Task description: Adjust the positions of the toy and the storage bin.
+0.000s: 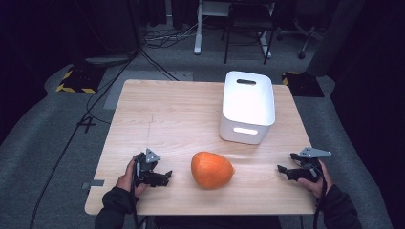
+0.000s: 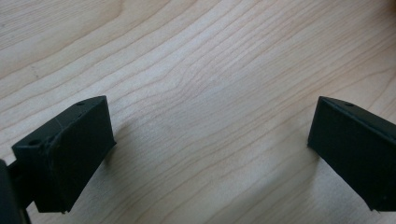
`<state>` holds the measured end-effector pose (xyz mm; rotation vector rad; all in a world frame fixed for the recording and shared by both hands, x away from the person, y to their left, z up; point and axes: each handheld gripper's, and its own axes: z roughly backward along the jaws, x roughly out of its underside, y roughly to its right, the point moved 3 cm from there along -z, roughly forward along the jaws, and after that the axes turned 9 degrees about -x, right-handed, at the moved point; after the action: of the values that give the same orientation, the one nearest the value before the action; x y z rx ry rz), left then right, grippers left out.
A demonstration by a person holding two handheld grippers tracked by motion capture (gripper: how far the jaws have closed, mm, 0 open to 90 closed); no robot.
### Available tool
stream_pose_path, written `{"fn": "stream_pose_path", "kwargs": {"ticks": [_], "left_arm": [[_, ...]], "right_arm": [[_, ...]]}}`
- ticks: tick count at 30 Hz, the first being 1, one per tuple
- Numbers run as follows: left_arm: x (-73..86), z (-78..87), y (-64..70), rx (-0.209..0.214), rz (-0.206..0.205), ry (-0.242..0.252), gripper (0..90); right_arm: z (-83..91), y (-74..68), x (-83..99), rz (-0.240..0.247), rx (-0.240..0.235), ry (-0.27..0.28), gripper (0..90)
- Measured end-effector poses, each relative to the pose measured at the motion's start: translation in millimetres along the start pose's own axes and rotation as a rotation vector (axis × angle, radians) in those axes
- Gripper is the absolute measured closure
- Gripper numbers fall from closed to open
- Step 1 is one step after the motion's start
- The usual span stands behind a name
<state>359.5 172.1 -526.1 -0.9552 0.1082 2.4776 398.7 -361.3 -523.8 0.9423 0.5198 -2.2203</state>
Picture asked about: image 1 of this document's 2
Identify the office chair wheeled base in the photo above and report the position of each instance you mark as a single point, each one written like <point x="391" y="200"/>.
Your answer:
<point x="304" y="31"/>

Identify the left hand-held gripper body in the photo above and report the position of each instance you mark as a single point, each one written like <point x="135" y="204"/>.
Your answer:
<point x="144" y="165"/>

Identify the grey curtain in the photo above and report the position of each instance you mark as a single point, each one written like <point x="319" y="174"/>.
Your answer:
<point x="334" y="35"/>

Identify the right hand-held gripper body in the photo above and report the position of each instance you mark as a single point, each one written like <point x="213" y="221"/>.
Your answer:
<point x="307" y="173"/>

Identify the black metal chair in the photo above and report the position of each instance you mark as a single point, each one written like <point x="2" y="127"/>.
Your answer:
<point x="248" y="19"/>

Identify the black yellow striped base plate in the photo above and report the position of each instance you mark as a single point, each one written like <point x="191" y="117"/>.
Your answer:
<point x="302" y="84"/>
<point x="79" y="81"/>

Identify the white plastic storage bin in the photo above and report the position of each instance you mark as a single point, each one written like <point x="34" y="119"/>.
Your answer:
<point x="248" y="105"/>

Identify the grey tape strip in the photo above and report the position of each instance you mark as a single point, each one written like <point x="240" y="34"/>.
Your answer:
<point x="95" y="183"/>

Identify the white desk frame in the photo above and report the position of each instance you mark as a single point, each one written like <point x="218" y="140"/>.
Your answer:
<point x="198" y="31"/>

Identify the person's right hand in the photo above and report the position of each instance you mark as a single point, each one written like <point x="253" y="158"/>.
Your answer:
<point x="324" y="184"/>

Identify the black stand with round base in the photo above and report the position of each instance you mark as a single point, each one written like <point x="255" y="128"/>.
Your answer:
<point x="111" y="59"/>

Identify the black tape cross mark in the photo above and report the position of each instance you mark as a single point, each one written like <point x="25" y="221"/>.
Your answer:
<point x="86" y="123"/>

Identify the person's left hand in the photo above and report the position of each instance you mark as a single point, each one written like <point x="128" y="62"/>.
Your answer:
<point x="127" y="179"/>

